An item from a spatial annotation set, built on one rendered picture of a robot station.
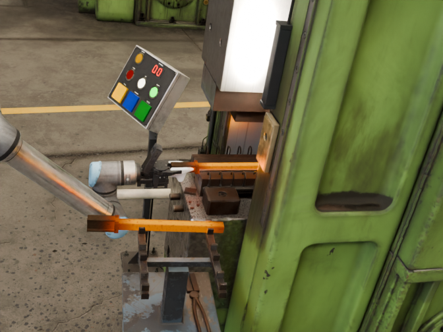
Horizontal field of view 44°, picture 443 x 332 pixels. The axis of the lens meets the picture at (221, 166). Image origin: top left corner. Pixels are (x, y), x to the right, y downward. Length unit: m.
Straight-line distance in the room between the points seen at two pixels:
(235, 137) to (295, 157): 0.73
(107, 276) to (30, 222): 0.64
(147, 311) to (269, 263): 0.41
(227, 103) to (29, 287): 1.57
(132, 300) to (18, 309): 1.15
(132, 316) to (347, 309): 0.81
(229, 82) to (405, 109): 0.55
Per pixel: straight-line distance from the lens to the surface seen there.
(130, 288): 1.88
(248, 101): 1.91
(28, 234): 3.33
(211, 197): 1.96
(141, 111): 2.43
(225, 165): 2.10
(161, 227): 1.70
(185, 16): 6.95
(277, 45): 1.64
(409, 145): 1.77
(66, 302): 2.92
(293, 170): 1.61
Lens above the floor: 2.08
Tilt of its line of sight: 31 degrees down
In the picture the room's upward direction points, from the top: 10 degrees clockwise
